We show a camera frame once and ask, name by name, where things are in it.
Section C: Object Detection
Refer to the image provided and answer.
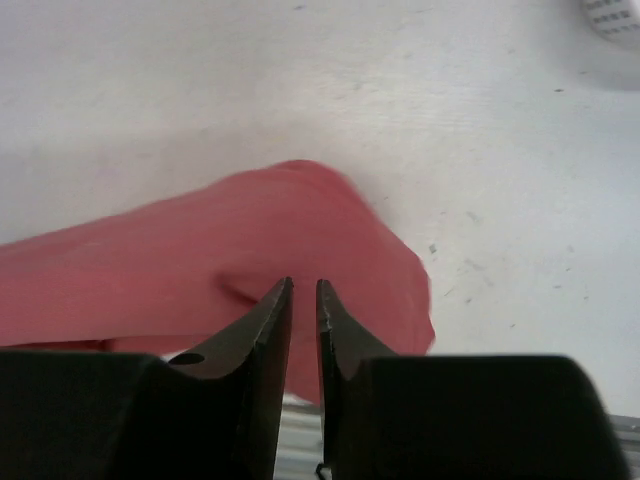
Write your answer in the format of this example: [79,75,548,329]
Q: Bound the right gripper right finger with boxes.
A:
[316,280,631,479]

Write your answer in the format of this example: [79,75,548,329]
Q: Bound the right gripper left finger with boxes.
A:
[1,278,293,479]

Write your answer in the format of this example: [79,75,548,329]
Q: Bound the pink red t shirt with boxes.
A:
[1,160,435,403]

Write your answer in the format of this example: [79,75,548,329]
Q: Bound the white plastic basket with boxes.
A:
[580,0,639,91]

